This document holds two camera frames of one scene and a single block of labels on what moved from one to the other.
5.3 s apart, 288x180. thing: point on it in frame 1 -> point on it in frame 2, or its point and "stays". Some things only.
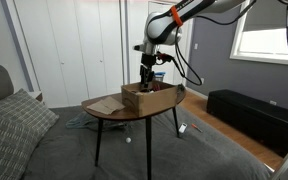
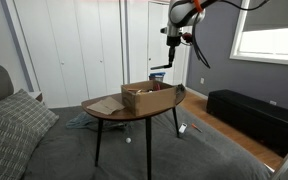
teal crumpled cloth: (83, 120) stays
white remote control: (183, 127) stays
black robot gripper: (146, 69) -> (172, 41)
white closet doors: (83, 51) stays
